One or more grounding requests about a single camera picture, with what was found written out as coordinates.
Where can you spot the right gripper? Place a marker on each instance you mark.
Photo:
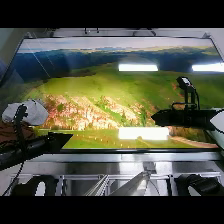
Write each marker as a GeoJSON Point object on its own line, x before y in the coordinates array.
{"type": "Point", "coordinates": [193, 118]}

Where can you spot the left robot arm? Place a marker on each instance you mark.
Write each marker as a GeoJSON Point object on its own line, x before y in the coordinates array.
{"type": "Point", "coordinates": [33, 146]}

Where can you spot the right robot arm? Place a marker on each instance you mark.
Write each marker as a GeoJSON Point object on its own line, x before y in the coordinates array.
{"type": "Point", "coordinates": [220, 128]}

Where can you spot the brown garment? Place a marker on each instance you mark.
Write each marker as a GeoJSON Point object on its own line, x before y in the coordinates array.
{"type": "Point", "coordinates": [9, 132]}

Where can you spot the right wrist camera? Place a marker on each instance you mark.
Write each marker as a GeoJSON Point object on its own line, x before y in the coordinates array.
{"type": "Point", "coordinates": [184, 81]}

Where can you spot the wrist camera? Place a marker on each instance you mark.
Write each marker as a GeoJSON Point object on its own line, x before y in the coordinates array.
{"type": "Point", "coordinates": [184, 81]}
{"type": "Point", "coordinates": [20, 114]}

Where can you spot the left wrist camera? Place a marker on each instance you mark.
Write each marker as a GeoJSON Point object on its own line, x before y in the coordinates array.
{"type": "Point", "coordinates": [20, 114]}

